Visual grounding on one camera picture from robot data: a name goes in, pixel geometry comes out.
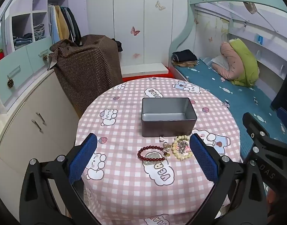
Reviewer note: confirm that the pine cone drawer knob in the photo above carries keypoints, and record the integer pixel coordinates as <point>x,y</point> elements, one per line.
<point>45,57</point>
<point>10,82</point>

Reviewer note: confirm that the mint green bunk bed frame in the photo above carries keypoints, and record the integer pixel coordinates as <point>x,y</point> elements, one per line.
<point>188,16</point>

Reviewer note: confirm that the mint green drawer cabinet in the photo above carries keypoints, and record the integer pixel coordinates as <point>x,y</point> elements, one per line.
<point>21,63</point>

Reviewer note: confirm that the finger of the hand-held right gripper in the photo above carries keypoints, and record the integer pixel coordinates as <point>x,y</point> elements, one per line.
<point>251,124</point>

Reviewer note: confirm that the faded pink butterfly sticker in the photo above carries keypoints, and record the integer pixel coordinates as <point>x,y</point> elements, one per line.
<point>136,55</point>

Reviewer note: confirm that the white wardrobe doors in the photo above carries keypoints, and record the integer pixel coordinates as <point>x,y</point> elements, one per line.
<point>127,9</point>

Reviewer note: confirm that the grey metal tin box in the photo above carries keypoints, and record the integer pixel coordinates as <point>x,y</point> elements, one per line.
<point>168,124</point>

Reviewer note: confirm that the folded dark clothes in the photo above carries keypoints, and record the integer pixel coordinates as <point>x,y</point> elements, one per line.
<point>184,55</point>

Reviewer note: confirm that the folded blue jeans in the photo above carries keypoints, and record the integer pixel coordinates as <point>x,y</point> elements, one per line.
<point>22,41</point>

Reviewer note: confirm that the light blue hanging garment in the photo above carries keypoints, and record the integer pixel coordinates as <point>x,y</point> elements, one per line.
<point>53,25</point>

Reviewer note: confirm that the white step board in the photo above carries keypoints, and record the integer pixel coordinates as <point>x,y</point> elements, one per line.
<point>143,69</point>

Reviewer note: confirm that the yellow hanging garment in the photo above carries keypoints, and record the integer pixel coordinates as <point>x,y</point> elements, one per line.
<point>61,25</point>

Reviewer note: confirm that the small pearl bead earrings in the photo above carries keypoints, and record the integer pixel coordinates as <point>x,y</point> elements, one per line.
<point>166,148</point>

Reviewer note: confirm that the blue patterned bed sheet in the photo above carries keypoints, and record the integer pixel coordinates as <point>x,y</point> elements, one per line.
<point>239,100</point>

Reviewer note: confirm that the small pink white charm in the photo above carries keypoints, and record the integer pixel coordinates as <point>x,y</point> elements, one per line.
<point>161,139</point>

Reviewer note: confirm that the grey hanging pouch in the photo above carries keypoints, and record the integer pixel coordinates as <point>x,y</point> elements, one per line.
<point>250,7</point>

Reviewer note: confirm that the folded tan clothes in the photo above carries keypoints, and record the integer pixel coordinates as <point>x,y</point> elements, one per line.
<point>185,64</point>

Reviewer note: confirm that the dark blue hanging cloth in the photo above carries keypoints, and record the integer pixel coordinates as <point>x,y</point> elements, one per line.
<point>284,86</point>

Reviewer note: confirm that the beige butterfly sticker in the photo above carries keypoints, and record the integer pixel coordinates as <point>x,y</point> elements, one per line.
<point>160,5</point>

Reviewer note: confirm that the beige floor cabinet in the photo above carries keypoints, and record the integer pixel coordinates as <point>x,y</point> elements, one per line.
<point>24,131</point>

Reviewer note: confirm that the pink checked bear tablecloth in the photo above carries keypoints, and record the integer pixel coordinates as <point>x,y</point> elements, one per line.
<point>124,180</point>

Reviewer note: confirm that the pale green jade pendant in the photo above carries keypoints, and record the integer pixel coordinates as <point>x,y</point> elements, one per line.
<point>152,159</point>

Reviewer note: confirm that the pink and green pillow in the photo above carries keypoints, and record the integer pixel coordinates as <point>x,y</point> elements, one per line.
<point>244,63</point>

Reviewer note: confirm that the folded grey clothes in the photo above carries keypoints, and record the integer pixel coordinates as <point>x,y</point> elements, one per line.
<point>39,31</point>

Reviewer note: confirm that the dark hanging jacket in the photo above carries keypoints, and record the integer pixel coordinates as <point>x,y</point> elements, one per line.
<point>73,28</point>

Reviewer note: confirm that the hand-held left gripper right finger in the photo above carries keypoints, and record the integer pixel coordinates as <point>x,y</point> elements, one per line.
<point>203,161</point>

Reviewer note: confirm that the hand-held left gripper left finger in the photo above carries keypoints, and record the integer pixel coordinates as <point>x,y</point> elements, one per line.
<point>83,159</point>

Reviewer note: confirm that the white cubby shelf unit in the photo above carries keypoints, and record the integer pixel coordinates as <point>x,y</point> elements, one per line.
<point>40,2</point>

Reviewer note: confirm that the white pillow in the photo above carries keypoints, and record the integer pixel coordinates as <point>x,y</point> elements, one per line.
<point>219,62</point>

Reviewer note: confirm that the small blue tag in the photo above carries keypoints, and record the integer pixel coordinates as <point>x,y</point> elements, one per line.
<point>259,38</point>

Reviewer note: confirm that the brown dotted fabric cover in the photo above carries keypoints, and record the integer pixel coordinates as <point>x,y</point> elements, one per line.
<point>89,75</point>

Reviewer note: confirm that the black cloth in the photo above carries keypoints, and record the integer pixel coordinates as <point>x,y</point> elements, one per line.
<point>118,45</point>

